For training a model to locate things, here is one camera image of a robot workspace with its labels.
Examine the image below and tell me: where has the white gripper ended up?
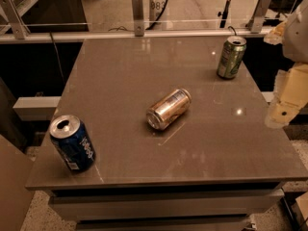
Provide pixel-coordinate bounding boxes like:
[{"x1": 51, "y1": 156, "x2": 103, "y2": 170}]
[{"x1": 264, "y1": 0, "x2": 308, "y2": 129}]

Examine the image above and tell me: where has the orange soda can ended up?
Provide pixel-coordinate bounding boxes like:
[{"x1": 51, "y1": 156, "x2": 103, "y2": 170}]
[{"x1": 146, "y1": 89, "x2": 192, "y2": 131}]

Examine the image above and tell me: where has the green soda can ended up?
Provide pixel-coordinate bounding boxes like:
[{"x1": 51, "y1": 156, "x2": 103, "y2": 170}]
[{"x1": 217, "y1": 36, "x2": 246, "y2": 79}]

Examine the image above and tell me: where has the blue Pepsi can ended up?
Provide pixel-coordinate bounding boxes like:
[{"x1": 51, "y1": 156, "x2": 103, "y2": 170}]
[{"x1": 49, "y1": 115, "x2": 95, "y2": 171}]

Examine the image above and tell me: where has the black stand behind glass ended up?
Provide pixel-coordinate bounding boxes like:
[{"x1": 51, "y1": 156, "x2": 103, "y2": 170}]
[{"x1": 217, "y1": 0, "x2": 248, "y2": 29}]

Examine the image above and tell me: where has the cardboard box corner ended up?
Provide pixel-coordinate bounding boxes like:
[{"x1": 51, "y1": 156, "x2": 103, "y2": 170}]
[{"x1": 291, "y1": 192, "x2": 308, "y2": 231}]

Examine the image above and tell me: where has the brown panel at left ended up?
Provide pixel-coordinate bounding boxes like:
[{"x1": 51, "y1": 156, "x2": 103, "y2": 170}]
[{"x1": 0, "y1": 136, "x2": 34, "y2": 231}]

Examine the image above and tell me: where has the right metal bracket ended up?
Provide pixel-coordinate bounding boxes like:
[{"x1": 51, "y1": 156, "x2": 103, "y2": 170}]
[{"x1": 247, "y1": 0, "x2": 271, "y2": 34}]

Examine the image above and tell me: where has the metal bracket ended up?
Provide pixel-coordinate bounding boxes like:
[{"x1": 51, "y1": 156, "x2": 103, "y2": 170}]
[
  {"x1": 247, "y1": 0, "x2": 271, "y2": 34},
  {"x1": 0, "y1": 0, "x2": 29, "y2": 39},
  {"x1": 131, "y1": 0, "x2": 145, "y2": 37}
]

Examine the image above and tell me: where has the white post with black cable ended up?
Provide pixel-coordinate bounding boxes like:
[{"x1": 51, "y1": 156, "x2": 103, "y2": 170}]
[{"x1": 147, "y1": 0, "x2": 168, "y2": 30}]

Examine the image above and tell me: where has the middle metal bracket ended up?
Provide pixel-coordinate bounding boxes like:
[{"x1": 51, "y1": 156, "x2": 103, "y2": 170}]
[{"x1": 131, "y1": 0, "x2": 145, "y2": 37}]

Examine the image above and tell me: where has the metal rail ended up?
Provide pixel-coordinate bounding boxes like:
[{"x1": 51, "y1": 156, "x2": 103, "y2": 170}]
[{"x1": 0, "y1": 27, "x2": 273, "y2": 45}]

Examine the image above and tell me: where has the left metal bracket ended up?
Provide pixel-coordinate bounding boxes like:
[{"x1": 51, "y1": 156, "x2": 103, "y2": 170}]
[{"x1": 0, "y1": 0, "x2": 29, "y2": 39}]

